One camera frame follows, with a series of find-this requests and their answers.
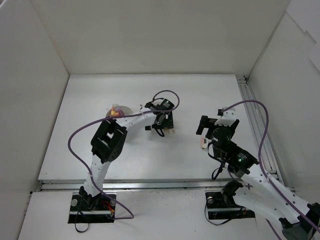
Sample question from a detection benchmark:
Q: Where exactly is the white staple box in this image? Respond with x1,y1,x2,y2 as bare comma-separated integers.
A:
164,128,176,134

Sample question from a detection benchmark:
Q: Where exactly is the white round divided container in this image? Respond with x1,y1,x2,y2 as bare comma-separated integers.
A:
106,104,133,117

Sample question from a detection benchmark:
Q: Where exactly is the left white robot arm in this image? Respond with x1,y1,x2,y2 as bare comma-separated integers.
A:
79,98,175,210

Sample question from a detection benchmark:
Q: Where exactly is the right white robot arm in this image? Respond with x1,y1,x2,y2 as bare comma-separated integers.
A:
196,115,320,240

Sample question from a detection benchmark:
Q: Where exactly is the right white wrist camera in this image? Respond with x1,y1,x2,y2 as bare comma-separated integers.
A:
214,108,237,127

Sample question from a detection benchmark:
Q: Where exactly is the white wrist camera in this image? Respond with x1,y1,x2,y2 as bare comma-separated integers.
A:
139,102,153,112
214,108,237,127

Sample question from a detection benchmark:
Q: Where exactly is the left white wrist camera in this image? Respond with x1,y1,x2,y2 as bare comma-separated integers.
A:
139,102,153,112

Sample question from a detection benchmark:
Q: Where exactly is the aluminium table rail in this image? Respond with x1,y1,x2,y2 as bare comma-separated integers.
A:
235,75,284,184

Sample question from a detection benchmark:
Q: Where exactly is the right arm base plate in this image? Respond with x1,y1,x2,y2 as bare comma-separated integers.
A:
205,191,256,224

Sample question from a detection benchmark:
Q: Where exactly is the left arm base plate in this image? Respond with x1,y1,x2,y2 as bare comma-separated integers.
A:
67,193,116,224

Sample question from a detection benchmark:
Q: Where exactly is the front aluminium rail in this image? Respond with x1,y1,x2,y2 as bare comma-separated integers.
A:
37,177,281,191

